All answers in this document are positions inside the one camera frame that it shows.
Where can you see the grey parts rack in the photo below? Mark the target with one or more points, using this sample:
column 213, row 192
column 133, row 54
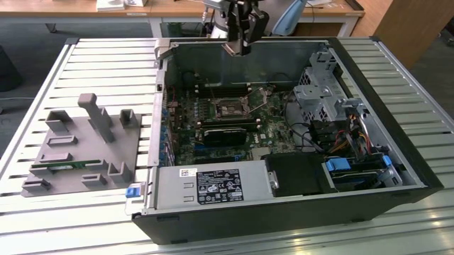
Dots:
column 88, row 148

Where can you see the black RAM slot bank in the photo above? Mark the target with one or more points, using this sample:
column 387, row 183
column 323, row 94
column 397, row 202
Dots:
column 227, row 91

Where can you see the green motherboard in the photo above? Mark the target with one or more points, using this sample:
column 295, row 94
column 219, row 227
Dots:
column 276, row 130

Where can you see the black open PC case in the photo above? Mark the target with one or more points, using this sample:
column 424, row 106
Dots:
column 248, row 225

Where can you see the black graphics card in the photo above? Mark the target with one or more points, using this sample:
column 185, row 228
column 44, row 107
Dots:
column 223, row 138

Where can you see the white and blue box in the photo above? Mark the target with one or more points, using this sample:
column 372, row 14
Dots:
column 134, row 2

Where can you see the black plastic shroud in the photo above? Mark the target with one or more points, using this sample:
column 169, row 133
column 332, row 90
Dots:
column 297, row 172

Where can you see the black hard disk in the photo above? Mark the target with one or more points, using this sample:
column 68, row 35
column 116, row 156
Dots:
column 353, row 180

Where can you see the CPU socket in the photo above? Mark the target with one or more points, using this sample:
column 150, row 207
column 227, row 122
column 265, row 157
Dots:
column 229, row 109

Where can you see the blue plastic clip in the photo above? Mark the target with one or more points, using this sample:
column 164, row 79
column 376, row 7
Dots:
column 385, row 162

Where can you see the silver power supply unit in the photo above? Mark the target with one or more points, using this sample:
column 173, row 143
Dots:
column 169, row 186

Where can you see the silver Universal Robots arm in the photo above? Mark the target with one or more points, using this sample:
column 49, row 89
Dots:
column 288, row 18

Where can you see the green box under desk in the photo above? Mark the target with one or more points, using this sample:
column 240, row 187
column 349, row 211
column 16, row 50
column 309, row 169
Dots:
column 173, row 29

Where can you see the blue disk carrier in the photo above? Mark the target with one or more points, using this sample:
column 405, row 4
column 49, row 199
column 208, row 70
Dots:
column 336, row 165

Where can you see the wooden desk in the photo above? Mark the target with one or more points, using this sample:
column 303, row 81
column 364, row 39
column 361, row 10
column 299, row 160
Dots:
column 329, row 12
column 113, row 13

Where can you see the blue case latch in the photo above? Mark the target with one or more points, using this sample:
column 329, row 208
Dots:
column 132, row 192

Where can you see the installed black RAM sticks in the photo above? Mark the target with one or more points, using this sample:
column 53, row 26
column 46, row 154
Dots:
column 227, row 122

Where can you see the metal drive cage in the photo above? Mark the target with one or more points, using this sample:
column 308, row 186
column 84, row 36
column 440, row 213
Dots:
column 319, row 93

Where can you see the white papers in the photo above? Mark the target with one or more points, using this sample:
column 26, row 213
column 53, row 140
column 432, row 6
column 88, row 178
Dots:
column 329, row 5

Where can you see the silver chipset heatsink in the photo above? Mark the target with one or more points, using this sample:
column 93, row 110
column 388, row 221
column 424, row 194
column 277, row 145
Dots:
column 259, row 153

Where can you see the wooden cabinet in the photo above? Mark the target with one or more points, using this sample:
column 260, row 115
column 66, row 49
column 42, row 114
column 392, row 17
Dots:
column 407, row 26

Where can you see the green RAM stick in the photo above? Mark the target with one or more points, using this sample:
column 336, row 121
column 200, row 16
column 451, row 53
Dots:
column 62, row 164

